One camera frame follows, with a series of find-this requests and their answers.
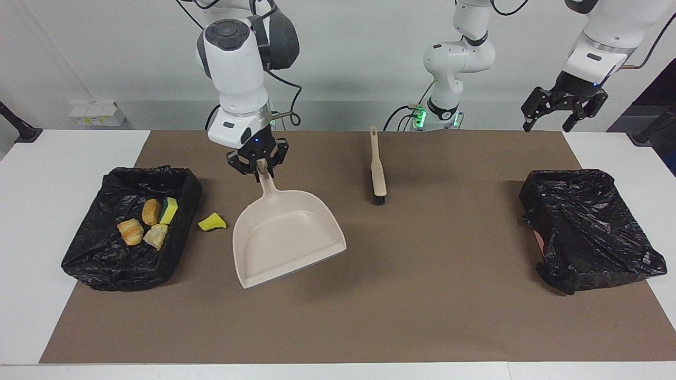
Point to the striped croissant piece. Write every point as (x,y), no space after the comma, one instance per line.
(130,232)

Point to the right black bag bin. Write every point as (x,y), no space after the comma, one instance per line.
(95,264)

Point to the pink bin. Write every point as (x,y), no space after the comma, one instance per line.
(539,243)

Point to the black trash bag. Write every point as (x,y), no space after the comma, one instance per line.
(581,227)

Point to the small yellow sponge wedge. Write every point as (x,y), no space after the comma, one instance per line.
(211,222)

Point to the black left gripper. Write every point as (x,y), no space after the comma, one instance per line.
(573,87)

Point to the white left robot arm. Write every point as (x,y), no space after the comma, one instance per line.
(457,58)

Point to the brown table mat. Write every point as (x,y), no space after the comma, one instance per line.
(422,316)

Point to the white wall socket box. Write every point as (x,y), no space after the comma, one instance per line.
(97,113)

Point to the beige hand brush black bristles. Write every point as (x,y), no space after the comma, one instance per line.
(378,174)

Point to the yellow green scrub sponge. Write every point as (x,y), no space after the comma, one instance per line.
(169,211)

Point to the beige plastic dustpan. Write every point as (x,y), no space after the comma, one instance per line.
(288,237)

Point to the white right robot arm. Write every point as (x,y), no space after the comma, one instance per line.
(235,68)

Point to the black stand leg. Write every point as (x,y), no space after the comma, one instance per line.
(18,126)
(652,126)

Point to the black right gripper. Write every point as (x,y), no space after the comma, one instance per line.
(257,150)

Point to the brown oblong bread roll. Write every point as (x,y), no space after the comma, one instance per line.
(151,211)

